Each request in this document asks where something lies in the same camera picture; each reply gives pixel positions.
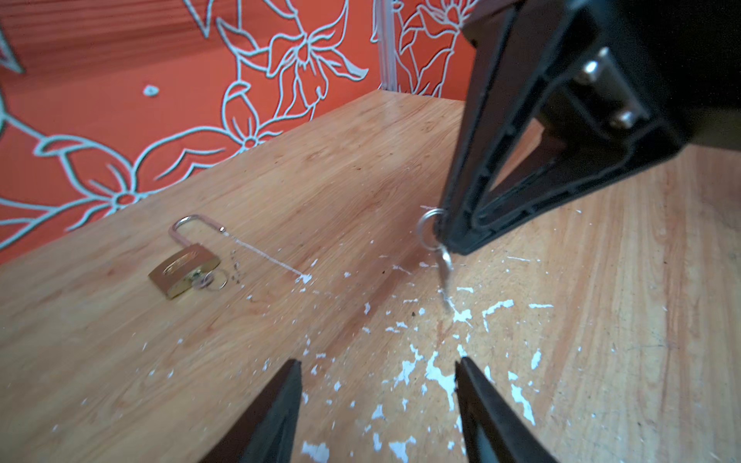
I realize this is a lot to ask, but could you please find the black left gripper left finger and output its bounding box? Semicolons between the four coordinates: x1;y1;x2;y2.
202;359;302;462

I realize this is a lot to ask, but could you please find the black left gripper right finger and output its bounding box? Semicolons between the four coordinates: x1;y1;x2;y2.
455;357;557;463

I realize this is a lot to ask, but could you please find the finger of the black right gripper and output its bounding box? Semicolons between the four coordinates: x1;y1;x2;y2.
435;1;686;255

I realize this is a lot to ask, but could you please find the small silver key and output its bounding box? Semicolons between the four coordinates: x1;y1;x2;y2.
191;268;230;291

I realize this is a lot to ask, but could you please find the brass padlock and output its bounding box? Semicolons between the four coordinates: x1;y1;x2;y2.
149;214;227;300

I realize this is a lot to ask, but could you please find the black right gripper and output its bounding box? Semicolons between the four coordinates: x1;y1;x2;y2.
590;1;740;150

